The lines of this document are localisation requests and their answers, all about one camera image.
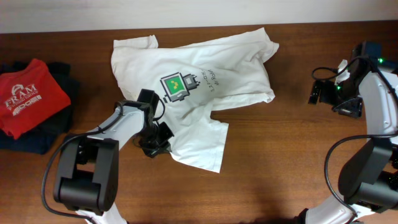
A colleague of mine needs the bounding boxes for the white t-shirt with robot print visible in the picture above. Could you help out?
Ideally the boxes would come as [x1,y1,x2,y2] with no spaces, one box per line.
[111,28,279,172]

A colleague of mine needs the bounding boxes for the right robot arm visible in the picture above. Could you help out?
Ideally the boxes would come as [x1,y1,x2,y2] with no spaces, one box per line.
[295,41,397,224]

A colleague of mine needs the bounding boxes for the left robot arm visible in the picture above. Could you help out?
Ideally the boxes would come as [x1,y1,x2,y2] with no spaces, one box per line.
[41,89,174,223]

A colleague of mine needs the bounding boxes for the dark navy folded garment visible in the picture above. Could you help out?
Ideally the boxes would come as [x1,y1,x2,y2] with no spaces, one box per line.
[1,62,80,154]

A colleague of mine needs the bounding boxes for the red folded printed t-shirt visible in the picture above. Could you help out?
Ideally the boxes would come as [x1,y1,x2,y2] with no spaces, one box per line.
[1,59,71,139]

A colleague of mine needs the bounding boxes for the right black cable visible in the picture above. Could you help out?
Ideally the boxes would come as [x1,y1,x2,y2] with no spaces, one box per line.
[311,55,398,224]

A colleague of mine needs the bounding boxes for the black cable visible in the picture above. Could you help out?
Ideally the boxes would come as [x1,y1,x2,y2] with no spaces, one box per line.
[40,99,167,224]
[311,55,398,224]

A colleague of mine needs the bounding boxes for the left black cable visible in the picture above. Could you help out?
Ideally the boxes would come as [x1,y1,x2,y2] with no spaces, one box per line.
[40,99,167,224]

